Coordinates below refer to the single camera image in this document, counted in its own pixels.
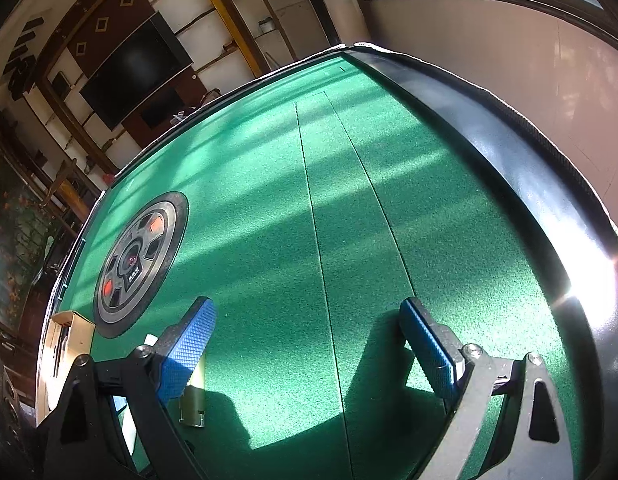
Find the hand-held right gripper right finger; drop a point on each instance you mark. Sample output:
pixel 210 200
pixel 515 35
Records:
pixel 429 350

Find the wooden chair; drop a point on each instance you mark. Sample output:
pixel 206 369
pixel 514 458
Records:
pixel 71 195

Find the black flat television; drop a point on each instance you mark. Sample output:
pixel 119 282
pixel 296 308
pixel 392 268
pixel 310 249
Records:
pixel 134 70

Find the dark cabinet panel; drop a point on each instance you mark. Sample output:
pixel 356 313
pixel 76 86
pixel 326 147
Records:
pixel 161 110

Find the cardboard box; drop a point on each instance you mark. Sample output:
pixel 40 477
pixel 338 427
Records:
pixel 79 332

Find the dark floral painting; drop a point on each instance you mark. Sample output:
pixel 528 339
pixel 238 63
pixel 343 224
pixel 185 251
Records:
pixel 9 240

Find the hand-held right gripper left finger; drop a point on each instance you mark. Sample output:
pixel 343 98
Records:
pixel 189 345

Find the round table control panel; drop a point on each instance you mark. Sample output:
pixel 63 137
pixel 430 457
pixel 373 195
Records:
pixel 139 260

